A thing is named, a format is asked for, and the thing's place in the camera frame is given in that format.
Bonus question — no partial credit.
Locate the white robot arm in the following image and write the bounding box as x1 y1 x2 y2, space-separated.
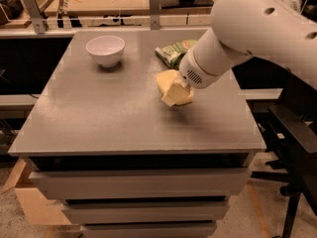
161 0 317 106

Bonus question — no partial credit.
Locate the middle metal bracket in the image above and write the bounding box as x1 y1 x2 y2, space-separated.
150 0 159 30

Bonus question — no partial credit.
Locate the green chip bag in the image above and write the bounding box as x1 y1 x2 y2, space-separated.
155 40 197 69

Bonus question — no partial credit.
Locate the wooden board on floor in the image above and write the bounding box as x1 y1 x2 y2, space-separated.
1 159 70 225

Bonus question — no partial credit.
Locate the left metal bracket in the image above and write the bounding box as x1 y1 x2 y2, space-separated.
23 0 47 34

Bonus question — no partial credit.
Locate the metal bracket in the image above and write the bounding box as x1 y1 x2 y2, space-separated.
23 0 47 34
150 0 159 30

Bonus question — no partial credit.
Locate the black office chair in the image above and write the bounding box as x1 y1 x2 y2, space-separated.
251 72 317 238

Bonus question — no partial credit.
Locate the grey drawer cabinet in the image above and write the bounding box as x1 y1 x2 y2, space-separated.
10 31 264 238

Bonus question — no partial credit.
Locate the yellow sponge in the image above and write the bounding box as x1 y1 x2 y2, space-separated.
156 69 194 106

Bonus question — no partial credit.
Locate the white bowl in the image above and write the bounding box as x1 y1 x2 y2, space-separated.
86 36 126 67

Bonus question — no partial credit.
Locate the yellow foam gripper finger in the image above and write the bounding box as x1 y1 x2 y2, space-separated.
160 77 192 106

